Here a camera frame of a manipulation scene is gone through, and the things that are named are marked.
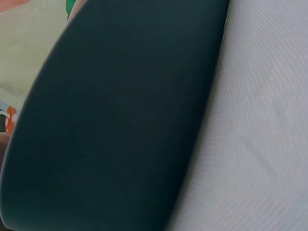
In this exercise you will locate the large dark rounded object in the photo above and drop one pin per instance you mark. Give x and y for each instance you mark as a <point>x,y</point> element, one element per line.
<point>115,120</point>

